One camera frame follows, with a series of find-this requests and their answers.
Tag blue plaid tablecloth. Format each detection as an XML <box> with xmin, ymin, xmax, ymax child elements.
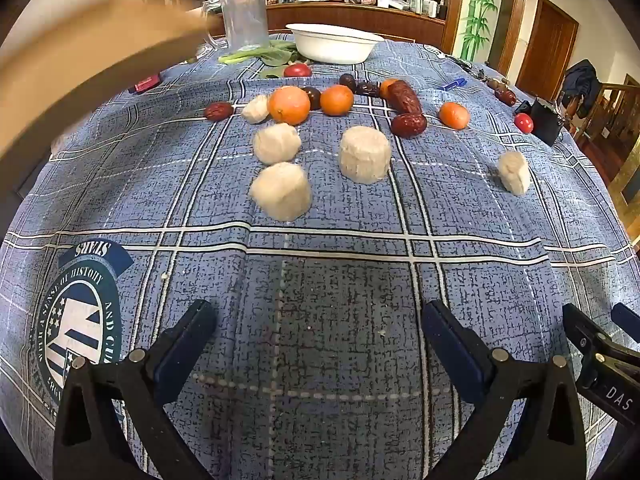
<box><xmin>0</xmin><ymin>34</ymin><xmax>640</xmax><ymax>480</ymax></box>

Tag large red jujube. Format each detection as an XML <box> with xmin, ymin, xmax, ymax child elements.
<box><xmin>386</xmin><ymin>80</ymin><xmax>422</xmax><ymax>115</ymax></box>

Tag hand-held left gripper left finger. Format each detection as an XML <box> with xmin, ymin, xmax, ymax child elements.
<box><xmin>52</xmin><ymin>299</ymin><xmax>218</xmax><ymax>480</ymax></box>

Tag wooden chair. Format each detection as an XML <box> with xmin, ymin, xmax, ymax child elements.
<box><xmin>570</xmin><ymin>74</ymin><xmax>640</xmax><ymax>161</ymax></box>

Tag dark jar with red label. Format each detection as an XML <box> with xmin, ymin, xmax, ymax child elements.
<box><xmin>128</xmin><ymin>74</ymin><xmax>161</xmax><ymax>94</ymax></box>

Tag dark jacket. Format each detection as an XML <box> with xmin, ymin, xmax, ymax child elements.
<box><xmin>564</xmin><ymin>59</ymin><xmax>601</xmax><ymax>111</ymax></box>

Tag green bok choy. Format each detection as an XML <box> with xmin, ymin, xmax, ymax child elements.
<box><xmin>218</xmin><ymin>41</ymin><xmax>302</xmax><ymax>67</ymax></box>

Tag white yam piece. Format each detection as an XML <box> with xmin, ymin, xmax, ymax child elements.
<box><xmin>497</xmin><ymin>151</ymin><xmax>531</xmax><ymax>195</ymax></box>

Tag clear glass mug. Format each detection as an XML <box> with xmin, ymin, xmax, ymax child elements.
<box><xmin>201</xmin><ymin>0</ymin><xmax>271</xmax><ymax>51</ymax></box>

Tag green bamboo wall decal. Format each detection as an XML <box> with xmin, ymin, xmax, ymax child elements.
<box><xmin>457</xmin><ymin>0</ymin><xmax>502</xmax><ymax>57</ymax></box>

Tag wooden counter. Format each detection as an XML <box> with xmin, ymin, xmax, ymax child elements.
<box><xmin>137</xmin><ymin>0</ymin><xmax>467</xmax><ymax>43</ymax></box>

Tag peeled white banana chunk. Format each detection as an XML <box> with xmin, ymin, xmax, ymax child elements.
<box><xmin>242</xmin><ymin>95</ymin><xmax>271</xmax><ymax>124</ymax></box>
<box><xmin>252</xmin><ymin>123</ymin><xmax>302</xmax><ymax>166</ymax></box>

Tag small black box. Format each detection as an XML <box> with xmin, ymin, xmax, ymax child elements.
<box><xmin>515</xmin><ymin>97</ymin><xmax>567</xmax><ymax>146</ymax></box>

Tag white bowl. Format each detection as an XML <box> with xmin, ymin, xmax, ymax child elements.
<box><xmin>286</xmin><ymin>23</ymin><xmax>385</xmax><ymax>65</ymax></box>

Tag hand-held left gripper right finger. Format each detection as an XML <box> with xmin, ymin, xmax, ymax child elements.
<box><xmin>421</xmin><ymin>300</ymin><xmax>587</xmax><ymax>480</ymax></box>

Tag brown wooden door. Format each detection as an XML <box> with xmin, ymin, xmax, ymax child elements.
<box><xmin>515</xmin><ymin>0</ymin><xmax>580</xmax><ymax>102</ymax></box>

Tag white yam chunk front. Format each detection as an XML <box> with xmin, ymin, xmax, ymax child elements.
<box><xmin>250</xmin><ymin>162</ymin><xmax>312</xmax><ymax>222</ymax></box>

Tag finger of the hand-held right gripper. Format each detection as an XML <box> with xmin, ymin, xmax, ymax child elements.
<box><xmin>611</xmin><ymin>302</ymin><xmax>640</xmax><ymax>343</ymax></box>
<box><xmin>562</xmin><ymin>303</ymin><xmax>615</xmax><ymax>388</ymax></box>

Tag large orange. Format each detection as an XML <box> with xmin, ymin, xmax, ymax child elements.
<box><xmin>268</xmin><ymin>86</ymin><xmax>311</xmax><ymax>126</ymax></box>

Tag brown cardboard box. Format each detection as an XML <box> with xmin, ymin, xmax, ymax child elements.
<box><xmin>0</xmin><ymin>0</ymin><xmax>213</xmax><ymax>166</ymax></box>

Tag white yam cylinder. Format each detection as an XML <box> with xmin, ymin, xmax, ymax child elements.
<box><xmin>339</xmin><ymin>126</ymin><xmax>392</xmax><ymax>184</ymax></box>

